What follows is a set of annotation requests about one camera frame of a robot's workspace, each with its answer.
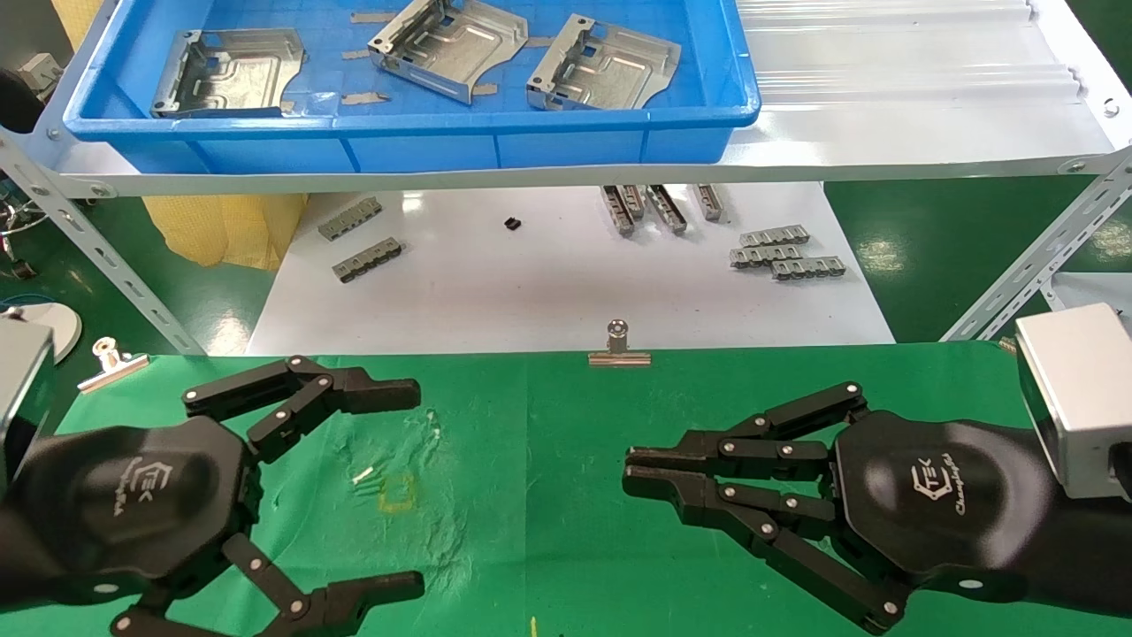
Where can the small grey metal rail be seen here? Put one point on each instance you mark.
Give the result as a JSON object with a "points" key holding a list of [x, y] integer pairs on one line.
{"points": [[808, 268], [351, 218], [633, 200], [710, 202], [666, 209], [763, 257], [617, 212], [775, 235], [367, 261]]}

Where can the white floor board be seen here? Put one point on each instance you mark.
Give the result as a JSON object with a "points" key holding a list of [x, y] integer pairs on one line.
{"points": [[531, 292]]}

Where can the sheet metal bracket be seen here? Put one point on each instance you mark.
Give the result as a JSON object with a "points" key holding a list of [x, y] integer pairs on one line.
{"points": [[460, 53], [610, 71]]}

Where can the white corrugated shelf board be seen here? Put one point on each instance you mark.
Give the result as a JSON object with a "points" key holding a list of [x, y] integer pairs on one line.
{"points": [[902, 88]]}

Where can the blue plastic bin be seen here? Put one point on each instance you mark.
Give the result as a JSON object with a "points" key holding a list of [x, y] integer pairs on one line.
{"points": [[424, 146]]}

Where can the white round disc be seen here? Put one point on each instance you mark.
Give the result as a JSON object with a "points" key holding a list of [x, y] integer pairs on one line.
{"points": [[44, 327]]}

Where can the green table cloth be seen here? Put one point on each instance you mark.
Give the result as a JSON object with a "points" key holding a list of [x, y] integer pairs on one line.
{"points": [[548, 495]]}

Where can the white panel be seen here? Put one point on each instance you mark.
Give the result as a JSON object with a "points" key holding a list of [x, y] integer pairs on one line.
{"points": [[1092, 287]]}

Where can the small white scrap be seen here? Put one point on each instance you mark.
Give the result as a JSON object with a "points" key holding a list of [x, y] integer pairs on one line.
{"points": [[363, 476]]}

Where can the yellow cloth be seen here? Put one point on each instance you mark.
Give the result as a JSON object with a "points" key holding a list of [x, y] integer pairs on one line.
{"points": [[221, 230]]}

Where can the grey slotted angle leg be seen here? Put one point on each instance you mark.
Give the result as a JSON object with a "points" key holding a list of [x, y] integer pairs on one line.
{"points": [[1035, 257], [115, 265]]}

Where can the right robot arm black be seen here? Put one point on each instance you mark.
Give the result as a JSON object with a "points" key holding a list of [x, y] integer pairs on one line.
{"points": [[1088, 548]]}

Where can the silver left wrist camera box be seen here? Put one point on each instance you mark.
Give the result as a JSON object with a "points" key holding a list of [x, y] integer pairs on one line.
{"points": [[22, 380]]}

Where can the small grey box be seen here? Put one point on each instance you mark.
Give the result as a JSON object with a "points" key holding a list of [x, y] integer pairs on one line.
{"points": [[40, 72]]}

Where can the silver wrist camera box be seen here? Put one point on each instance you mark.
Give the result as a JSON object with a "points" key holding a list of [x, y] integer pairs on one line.
{"points": [[22, 380], [1074, 398]]}

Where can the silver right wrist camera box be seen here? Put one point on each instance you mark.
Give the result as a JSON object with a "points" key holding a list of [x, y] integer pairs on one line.
{"points": [[1074, 398]]}

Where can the silver binder clip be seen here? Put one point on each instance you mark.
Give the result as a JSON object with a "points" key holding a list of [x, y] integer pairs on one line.
{"points": [[619, 356], [110, 367]]}

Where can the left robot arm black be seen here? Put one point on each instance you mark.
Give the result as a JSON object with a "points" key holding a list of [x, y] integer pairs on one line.
{"points": [[7, 557]]}

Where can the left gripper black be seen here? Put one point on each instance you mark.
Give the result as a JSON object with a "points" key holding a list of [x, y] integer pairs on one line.
{"points": [[133, 504]]}

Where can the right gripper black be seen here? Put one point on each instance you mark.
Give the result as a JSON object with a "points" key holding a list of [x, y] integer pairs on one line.
{"points": [[946, 504]]}

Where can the metal bracket with notched edge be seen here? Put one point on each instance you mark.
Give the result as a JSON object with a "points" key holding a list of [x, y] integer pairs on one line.
{"points": [[230, 75]]}

